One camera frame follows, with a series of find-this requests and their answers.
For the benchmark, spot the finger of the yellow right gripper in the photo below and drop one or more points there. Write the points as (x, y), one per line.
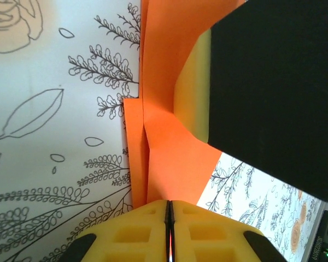
(262, 95)

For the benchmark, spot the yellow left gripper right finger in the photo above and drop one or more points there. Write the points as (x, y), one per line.
(207, 240)

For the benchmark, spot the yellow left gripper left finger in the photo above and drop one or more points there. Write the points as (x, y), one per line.
(131, 240)

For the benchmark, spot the orange paper sheet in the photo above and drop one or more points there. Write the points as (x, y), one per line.
(166, 152)

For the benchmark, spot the floral patterned table cover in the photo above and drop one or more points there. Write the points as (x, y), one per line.
(43, 136)

